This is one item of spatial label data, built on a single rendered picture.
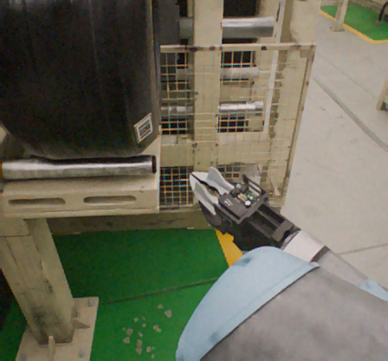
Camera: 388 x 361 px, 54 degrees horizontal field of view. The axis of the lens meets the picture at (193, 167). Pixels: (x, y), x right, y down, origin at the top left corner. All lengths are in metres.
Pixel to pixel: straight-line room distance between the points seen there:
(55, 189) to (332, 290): 0.73
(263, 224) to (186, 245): 1.31
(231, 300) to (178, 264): 1.55
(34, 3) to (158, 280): 1.36
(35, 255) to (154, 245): 0.78
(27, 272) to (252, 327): 1.10
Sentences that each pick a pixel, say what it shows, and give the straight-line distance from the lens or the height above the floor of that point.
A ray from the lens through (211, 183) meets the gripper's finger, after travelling 0.67.
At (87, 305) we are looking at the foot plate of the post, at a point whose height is 0.01.
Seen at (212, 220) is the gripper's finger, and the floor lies 0.97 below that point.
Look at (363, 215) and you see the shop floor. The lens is 2.20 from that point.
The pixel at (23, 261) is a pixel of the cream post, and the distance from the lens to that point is 1.28.
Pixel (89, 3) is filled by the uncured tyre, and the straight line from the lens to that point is 0.61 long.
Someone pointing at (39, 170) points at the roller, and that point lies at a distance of 0.91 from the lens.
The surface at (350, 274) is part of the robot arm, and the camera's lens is 0.57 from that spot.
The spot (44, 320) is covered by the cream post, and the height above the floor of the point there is 0.18.
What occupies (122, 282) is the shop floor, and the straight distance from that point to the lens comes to 1.78.
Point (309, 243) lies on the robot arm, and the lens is 0.58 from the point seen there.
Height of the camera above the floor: 1.43
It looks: 38 degrees down
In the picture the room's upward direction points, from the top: straight up
